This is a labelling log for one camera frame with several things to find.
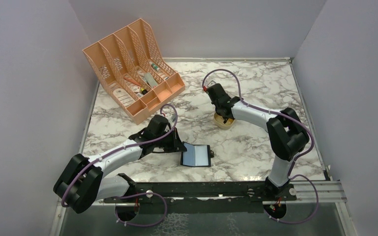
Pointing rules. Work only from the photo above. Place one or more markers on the orange pen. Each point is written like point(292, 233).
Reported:
point(131, 80)

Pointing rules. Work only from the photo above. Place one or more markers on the orange plastic desk organizer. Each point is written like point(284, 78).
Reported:
point(128, 52)

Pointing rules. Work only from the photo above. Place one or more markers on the green white tube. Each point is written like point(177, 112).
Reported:
point(154, 66)

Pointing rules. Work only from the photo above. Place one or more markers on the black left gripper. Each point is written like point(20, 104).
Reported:
point(178, 146)

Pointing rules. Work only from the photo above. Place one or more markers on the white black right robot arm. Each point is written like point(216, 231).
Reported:
point(287, 135)

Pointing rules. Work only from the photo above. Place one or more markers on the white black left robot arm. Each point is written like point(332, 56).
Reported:
point(84, 179)

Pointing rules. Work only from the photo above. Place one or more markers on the black leather card holder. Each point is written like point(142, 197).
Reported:
point(196, 155)

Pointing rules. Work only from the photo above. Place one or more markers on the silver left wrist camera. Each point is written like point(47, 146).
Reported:
point(173, 114)

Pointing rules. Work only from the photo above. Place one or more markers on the beige oval card tray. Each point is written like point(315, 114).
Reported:
point(219, 122)

